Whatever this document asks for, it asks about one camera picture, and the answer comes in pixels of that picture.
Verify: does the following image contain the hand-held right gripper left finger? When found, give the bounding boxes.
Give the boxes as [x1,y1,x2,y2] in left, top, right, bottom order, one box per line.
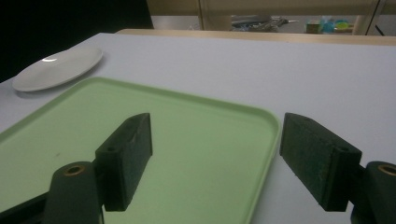
[94,112,154,213]

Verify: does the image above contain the wooden shelf unit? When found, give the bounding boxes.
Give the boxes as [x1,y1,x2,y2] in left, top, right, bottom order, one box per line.
[115,0,396,47]

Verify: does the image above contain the white round plate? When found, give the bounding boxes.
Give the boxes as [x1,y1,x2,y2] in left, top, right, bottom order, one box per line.
[11,46,105,93]

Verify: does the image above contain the colourful plastic toys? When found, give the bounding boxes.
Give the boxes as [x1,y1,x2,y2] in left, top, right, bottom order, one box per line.
[305,16,356,35]

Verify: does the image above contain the light green plastic tray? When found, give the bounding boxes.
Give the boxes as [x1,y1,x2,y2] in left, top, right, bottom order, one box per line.
[0,77,282,224]

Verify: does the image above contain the pile of metal utensils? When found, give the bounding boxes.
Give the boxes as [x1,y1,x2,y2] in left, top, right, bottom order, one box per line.
[231,15,300,33]

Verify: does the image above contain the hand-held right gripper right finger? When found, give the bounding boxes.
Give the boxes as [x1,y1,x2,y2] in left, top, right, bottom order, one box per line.
[278,112,363,213]

